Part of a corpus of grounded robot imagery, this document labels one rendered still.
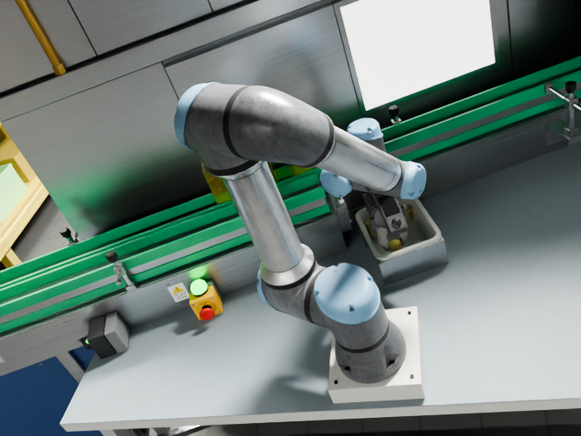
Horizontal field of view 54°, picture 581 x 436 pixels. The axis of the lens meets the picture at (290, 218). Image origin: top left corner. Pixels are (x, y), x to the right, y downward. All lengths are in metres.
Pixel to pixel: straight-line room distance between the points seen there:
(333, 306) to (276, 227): 0.18
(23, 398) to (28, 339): 0.26
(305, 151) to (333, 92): 0.79
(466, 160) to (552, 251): 0.37
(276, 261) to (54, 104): 0.84
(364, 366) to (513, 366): 0.30
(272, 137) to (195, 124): 0.14
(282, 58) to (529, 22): 0.73
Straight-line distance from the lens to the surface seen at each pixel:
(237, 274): 1.58
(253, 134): 0.86
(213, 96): 0.92
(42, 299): 1.67
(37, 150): 1.75
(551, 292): 1.41
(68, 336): 1.72
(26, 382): 1.90
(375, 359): 1.19
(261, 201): 1.01
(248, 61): 1.59
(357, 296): 1.08
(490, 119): 1.69
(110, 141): 1.70
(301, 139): 0.87
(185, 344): 1.56
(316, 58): 1.62
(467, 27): 1.75
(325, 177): 1.23
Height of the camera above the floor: 1.78
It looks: 35 degrees down
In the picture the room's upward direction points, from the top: 21 degrees counter-clockwise
